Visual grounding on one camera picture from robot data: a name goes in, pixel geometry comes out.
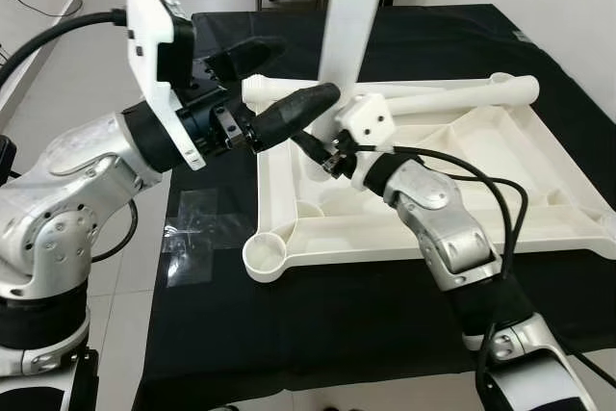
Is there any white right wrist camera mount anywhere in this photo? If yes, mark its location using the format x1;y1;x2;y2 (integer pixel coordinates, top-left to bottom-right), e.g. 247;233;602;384
335;93;396;191

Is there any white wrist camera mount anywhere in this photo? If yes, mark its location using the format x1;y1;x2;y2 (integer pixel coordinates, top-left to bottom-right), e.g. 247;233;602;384
335;93;396;191
125;0;208;172

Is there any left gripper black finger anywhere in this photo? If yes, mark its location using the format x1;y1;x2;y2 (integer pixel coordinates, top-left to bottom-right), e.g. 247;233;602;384
248;83;342;153
207;37;287;83

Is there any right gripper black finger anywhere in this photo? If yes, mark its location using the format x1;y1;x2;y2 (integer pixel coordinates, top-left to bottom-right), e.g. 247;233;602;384
291;129;333;166

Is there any white plastic children table top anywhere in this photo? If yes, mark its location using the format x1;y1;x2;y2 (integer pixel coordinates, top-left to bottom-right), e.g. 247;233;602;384
241;72;616;285

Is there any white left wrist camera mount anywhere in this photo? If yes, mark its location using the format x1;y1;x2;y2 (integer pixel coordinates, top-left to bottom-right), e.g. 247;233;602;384
125;0;208;172

